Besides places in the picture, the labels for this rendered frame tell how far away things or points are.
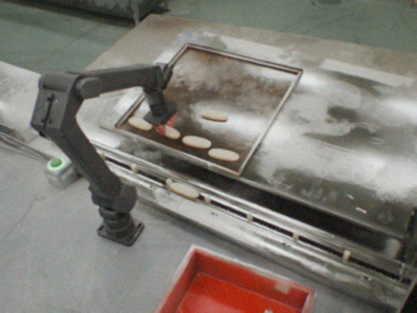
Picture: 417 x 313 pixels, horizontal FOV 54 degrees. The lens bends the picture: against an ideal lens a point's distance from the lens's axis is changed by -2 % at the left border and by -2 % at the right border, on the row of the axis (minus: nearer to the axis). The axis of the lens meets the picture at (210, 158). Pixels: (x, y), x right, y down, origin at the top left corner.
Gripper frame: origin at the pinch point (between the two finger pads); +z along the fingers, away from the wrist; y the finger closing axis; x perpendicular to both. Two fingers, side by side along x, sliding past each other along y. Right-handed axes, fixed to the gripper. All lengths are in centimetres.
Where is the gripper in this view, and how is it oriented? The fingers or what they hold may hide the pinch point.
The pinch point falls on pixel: (166, 129)
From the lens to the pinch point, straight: 141.0
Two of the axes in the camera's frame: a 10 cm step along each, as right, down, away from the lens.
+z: 1.6, 6.0, 7.8
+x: 7.9, 4.0, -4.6
